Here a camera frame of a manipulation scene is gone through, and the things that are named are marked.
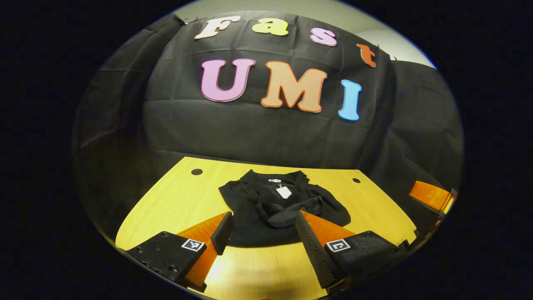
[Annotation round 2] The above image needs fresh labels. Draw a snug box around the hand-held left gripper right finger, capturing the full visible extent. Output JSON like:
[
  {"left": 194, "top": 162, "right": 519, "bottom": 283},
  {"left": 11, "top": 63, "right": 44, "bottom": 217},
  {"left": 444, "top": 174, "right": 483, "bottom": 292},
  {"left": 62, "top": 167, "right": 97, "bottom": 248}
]
[{"left": 295, "top": 210, "right": 400, "bottom": 292}]

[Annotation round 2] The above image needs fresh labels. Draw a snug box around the black collared shirt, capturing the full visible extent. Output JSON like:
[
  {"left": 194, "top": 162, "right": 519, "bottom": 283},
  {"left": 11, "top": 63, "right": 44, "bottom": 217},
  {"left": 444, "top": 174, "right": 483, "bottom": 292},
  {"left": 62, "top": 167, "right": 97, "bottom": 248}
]
[{"left": 219, "top": 169, "right": 351, "bottom": 247}]

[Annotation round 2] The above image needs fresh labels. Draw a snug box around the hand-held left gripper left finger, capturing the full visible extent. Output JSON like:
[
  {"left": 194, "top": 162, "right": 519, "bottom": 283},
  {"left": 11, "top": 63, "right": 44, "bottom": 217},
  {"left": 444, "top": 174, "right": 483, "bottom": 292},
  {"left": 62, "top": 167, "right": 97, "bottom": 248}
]
[{"left": 127, "top": 211, "right": 234, "bottom": 292}]

